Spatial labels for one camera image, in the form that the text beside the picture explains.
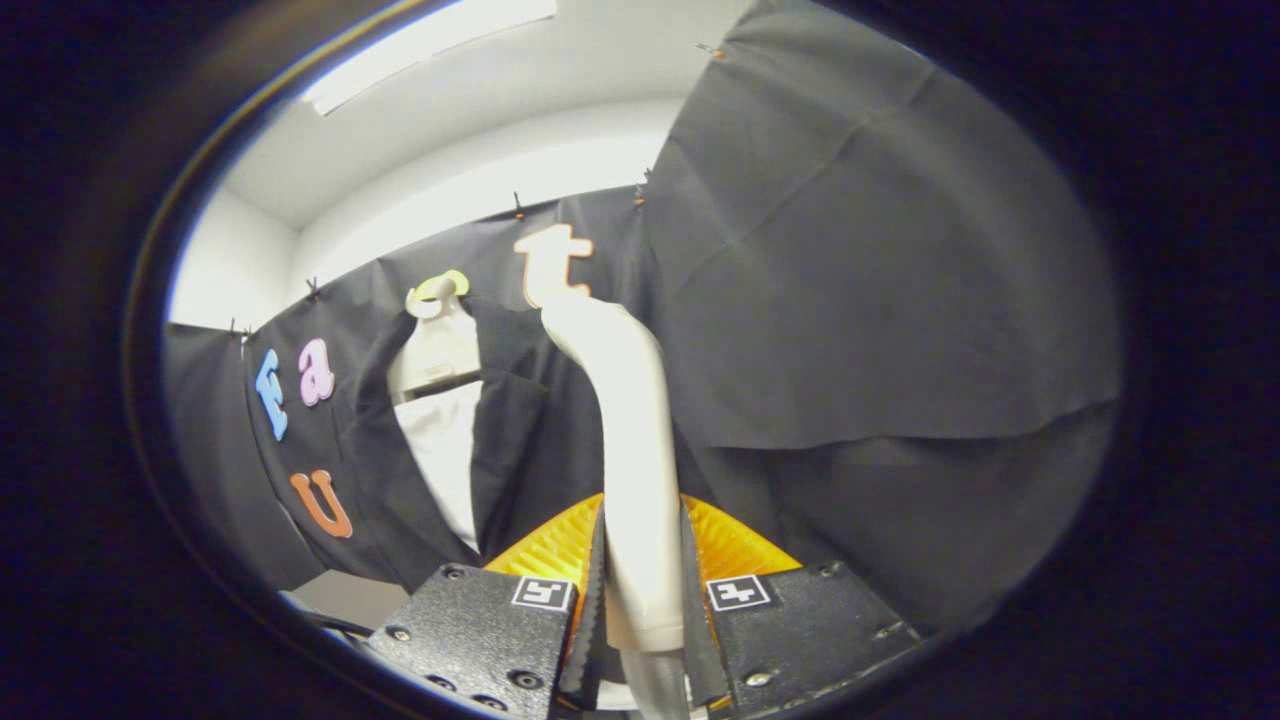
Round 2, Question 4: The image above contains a black button jacket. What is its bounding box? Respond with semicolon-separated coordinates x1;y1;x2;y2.
340;294;626;593

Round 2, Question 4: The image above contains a ceiling light panel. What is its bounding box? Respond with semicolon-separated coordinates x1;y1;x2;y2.
303;0;558;117

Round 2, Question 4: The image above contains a black backdrop cloth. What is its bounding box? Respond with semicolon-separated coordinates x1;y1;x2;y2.
160;0;1123;638

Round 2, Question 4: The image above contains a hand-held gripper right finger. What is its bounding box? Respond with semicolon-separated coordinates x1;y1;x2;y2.
680;493;923;720

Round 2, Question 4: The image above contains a white garment steamer head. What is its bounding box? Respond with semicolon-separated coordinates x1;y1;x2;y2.
540;294;687;654

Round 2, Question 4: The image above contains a grey cabinet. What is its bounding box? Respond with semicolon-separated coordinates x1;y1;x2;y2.
288;570;413;633

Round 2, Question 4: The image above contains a white dress form mannequin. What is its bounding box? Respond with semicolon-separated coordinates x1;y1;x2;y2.
386;270;487;553

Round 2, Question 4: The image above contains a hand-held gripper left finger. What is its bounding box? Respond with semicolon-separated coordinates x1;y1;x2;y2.
365;492;608;720

